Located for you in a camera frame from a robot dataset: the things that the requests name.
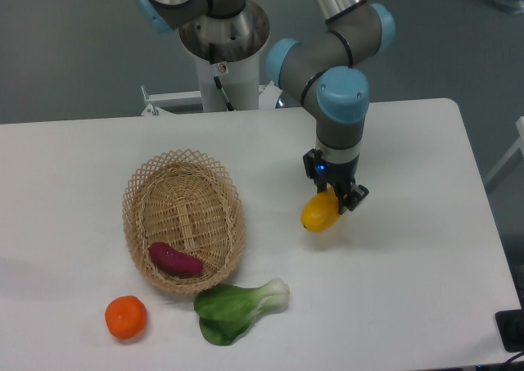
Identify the yellow mango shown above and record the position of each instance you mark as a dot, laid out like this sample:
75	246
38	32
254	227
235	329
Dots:
321	211

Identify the white frame at right edge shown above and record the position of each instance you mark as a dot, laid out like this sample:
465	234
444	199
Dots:
507	163

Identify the woven wicker basket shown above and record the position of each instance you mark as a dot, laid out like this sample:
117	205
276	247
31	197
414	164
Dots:
187	200

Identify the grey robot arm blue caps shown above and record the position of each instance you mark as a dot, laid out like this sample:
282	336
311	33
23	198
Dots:
322	76

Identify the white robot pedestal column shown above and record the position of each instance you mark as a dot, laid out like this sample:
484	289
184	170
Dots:
227	57

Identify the orange tangerine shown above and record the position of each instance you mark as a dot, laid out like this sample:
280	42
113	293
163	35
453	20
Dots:
126	317

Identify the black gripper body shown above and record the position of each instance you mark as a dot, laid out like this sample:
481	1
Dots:
339	176

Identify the green bok choy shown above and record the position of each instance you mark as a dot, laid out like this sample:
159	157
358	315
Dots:
226	311

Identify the purple sweet potato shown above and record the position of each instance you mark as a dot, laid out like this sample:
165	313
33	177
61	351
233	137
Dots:
174	262

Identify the white metal base frame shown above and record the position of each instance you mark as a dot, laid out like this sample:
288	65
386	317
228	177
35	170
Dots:
270	97

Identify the black device at table edge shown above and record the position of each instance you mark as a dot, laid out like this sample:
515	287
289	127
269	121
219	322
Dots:
510	326

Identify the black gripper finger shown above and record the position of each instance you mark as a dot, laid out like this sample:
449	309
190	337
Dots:
349	196
315	169

